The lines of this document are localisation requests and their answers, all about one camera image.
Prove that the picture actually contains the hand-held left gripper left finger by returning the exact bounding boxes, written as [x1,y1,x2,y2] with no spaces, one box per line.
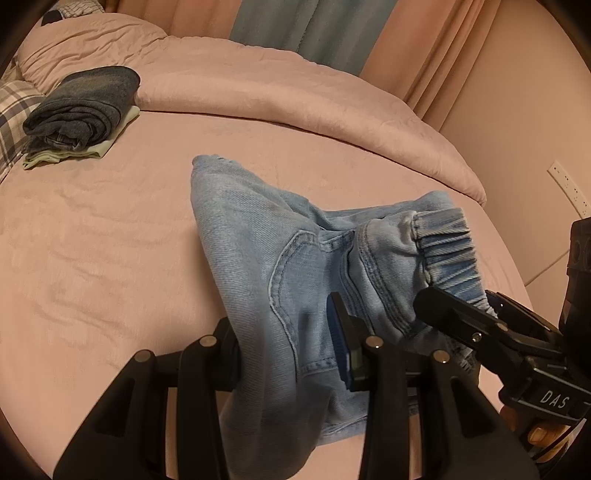
[53,318,242,480]

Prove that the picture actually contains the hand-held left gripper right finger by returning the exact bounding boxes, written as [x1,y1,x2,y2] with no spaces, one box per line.
[326,293,539,480]

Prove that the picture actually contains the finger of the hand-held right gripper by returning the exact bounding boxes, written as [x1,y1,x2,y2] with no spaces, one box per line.
[413,287,523,371]
[485,291,564,347]

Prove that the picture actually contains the light blue denim pants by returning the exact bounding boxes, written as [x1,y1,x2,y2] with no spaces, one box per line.
[191,154,490,463]

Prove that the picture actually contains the person's right hand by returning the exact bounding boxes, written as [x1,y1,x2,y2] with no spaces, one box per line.
[501,405,571,462]

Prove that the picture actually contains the pale green folded cloth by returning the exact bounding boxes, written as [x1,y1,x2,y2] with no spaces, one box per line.
[23,106,140,171]

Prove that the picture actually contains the pink curtain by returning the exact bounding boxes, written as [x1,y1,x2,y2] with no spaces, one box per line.
[116,0,241,38]
[360,0,511,134]

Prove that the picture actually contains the pink duvet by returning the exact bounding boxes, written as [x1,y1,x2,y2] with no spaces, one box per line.
[16,13,488,207]

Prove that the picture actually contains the dark folded jeans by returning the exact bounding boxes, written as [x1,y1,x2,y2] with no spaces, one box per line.
[23,66,141,151]

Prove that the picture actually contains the grey plaid pillow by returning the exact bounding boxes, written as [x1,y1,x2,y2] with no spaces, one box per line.
[0,79,45,182]

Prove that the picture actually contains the blue curtain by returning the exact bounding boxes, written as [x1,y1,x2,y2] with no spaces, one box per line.
[229,0,403,75]

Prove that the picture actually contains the white plaid pillow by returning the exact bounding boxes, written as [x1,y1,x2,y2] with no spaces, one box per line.
[39,0,105,27]

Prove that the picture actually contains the white wall socket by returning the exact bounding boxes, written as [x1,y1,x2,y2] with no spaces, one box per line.
[547,160,591,216]

